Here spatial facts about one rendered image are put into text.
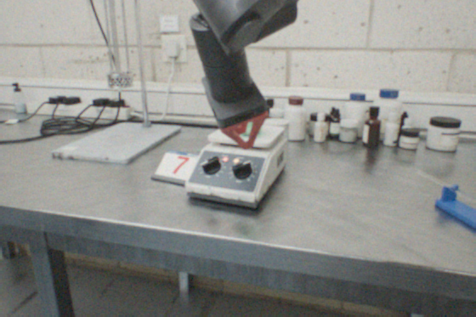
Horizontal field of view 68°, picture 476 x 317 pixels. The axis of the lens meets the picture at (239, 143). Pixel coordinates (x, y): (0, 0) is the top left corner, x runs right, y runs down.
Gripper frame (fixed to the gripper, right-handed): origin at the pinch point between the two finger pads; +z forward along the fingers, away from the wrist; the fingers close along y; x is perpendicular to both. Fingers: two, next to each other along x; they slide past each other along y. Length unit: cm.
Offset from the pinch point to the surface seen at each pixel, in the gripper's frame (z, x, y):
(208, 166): 6.0, 6.7, 2.5
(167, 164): 11.9, 14.3, 12.3
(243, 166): 5.6, 1.4, -0.8
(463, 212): 13.5, -27.0, -17.7
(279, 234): 6.8, 0.6, -13.7
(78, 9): 5, 31, 91
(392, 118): 26.3, -38.7, 15.1
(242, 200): 8.8, 3.5, -4.6
